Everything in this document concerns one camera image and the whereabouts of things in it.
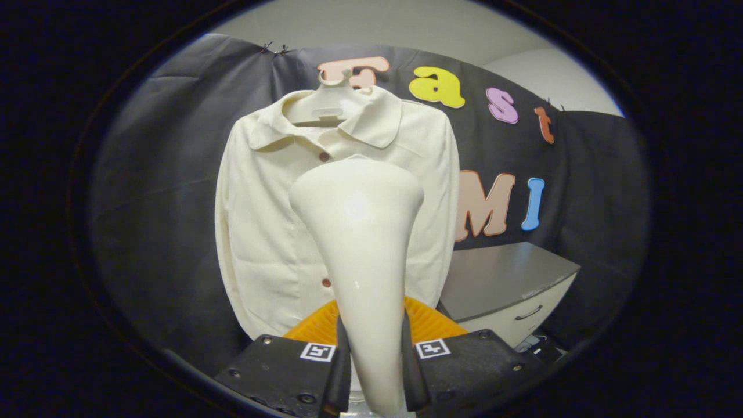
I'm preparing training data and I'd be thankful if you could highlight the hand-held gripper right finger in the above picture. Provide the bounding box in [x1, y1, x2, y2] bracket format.
[401, 296, 545, 416]

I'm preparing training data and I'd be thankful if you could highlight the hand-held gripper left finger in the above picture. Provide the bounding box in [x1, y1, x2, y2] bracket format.
[214, 299, 352, 418]

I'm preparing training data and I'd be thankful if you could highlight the white garment steamer head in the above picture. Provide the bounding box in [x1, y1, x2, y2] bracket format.
[288, 158, 425, 416]

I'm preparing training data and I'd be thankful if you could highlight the cream button-up shirt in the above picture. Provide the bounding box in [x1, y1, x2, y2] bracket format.
[215, 86, 460, 340]

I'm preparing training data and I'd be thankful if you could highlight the black box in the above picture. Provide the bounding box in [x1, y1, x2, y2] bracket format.
[515, 334, 567, 364]

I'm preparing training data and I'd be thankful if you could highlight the grey top white cabinet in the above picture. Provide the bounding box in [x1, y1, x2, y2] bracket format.
[437, 242, 581, 349]

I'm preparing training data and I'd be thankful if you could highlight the cream plastic hanger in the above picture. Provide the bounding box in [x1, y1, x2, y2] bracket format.
[288, 69, 362, 126]

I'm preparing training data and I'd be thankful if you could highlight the black backdrop cloth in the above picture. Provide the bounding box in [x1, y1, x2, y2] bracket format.
[87, 33, 650, 377]

